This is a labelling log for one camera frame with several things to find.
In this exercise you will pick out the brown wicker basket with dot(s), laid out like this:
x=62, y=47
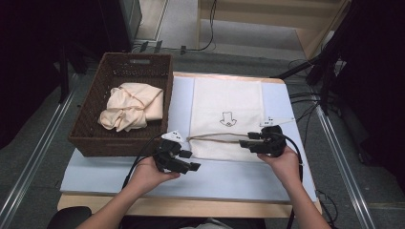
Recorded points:
x=95, y=140

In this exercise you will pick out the cream cloth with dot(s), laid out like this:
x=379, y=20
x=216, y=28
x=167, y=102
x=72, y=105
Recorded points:
x=133, y=106

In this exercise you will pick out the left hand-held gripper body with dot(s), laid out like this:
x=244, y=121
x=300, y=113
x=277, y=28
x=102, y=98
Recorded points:
x=167, y=149

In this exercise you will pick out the black tripod stand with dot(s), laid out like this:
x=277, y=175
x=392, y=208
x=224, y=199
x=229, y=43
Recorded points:
x=324, y=63

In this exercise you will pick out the black chair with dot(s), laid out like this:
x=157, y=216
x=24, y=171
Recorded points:
x=68, y=218

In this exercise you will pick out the metal floor rail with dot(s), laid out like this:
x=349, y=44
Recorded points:
x=35, y=149
x=344, y=168

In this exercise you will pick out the dark plugs on floor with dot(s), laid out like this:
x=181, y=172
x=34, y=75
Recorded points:
x=149, y=46

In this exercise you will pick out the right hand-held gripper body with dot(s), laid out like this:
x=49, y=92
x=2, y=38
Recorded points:
x=273, y=141

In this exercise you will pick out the person's right hand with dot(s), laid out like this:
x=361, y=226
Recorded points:
x=286, y=165

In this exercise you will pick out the light wooden shelf unit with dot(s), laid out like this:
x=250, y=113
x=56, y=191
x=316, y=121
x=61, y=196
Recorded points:
x=315, y=41

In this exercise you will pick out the dark cabinet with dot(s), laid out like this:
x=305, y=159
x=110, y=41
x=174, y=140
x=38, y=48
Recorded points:
x=121, y=22

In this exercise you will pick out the light blue table mat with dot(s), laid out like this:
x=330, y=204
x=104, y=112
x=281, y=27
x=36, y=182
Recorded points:
x=223, y=181

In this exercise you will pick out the black upright stand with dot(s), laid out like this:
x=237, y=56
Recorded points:
x=63, y=73

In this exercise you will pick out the person's left hand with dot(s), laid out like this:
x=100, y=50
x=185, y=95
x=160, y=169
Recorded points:
x=146, y=175

